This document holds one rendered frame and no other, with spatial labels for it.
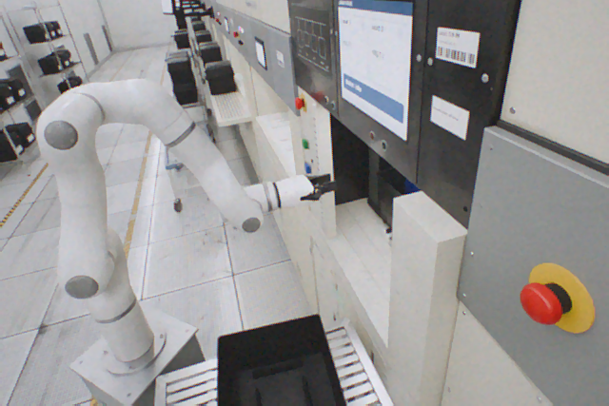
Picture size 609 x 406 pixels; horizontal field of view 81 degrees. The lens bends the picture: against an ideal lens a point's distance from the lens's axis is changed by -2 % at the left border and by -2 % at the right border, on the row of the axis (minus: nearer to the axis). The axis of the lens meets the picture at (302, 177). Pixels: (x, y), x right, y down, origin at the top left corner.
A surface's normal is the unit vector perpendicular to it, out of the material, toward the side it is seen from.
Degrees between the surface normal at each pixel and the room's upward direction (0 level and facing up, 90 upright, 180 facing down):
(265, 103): 90
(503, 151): 90
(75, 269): 63
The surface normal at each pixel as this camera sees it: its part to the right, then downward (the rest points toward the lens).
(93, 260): 0.57, -0.04
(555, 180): -0.95, 0.22
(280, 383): -0.09, -0.87
